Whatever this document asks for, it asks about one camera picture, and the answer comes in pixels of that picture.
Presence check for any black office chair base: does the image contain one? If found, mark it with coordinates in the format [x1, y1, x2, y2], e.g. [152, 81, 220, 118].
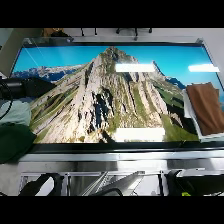
[115, 27, 153, 42]

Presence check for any brown garment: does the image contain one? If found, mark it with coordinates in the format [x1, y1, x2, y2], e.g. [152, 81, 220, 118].
[185, 82, 224, 137]

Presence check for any pale green garment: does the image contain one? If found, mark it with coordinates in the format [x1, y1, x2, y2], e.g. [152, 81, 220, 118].
[0, 99, 33, 127]

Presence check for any dark green garment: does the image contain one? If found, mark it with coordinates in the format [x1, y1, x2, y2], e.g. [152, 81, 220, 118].
[0, 122, 38, 165]

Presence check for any silver frame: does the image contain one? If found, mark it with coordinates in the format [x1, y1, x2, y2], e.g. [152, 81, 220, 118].
[17, 149, 224, 197]

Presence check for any black cable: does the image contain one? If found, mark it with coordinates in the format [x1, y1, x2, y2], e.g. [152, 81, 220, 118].
[0, 79, 15, 122]

